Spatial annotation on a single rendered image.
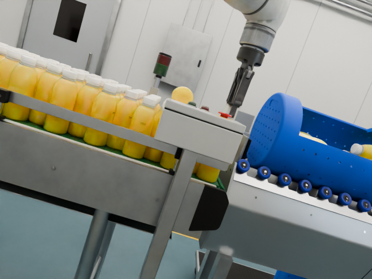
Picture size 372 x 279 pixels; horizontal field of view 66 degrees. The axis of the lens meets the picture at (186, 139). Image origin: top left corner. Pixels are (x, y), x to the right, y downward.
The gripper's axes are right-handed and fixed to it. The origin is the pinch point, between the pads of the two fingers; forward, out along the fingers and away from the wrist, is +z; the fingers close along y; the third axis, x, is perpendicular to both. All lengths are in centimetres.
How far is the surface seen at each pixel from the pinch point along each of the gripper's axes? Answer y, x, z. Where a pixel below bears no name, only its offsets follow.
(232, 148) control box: -17.5, 0.2, 6.2
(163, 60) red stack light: 49, 26, -13
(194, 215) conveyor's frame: -6.5, 1.0, 29.7
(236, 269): 83, -57, 95
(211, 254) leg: 21, -17, 55
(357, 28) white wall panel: 340, -205, -166
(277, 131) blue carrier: 3.7, -17.0, -0.5
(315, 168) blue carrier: 3.3, -33.4, 6.5
